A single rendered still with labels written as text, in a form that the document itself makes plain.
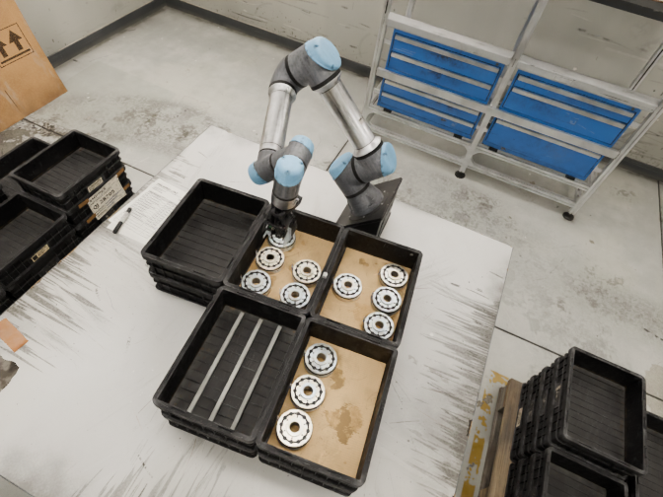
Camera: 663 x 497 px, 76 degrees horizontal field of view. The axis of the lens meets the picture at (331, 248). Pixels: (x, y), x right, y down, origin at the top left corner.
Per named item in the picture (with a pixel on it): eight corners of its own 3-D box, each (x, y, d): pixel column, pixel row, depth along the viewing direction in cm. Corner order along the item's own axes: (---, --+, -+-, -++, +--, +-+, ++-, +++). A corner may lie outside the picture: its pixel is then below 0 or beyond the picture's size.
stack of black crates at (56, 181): (101, 188, 255) (73, 127, 219) (142, 208, 250) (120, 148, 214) (47, 234, 232) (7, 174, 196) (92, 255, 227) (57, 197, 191)
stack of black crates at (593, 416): (521, 382, 211) (571, 344, 175) (580, 409, 206) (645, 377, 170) (507, 461, 188) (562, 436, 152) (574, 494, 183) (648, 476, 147)
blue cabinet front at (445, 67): (377, 104, 310) (395, 27, 266) (471, 138, 298) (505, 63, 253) (375, 106, 308) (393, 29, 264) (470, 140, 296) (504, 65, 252)
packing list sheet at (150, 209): (155, 177, 191) (155, 176, 190) (198, 196, 187) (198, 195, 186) (102, 225, 172) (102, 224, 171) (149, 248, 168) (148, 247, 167)
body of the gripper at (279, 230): (260, 233, 130) (264, 208, 120) (272, 213, 135) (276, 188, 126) (283, 242, 130) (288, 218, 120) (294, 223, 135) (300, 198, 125)
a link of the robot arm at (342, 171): (347, 181, 177) (330, 156, 171) (374, 172, 169) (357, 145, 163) (338, 199, 169) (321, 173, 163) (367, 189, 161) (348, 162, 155)
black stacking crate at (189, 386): (224, 303, 145) (221, 285, 136) (305, 332, 142) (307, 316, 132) (159, 414, 121) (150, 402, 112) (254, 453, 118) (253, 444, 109)
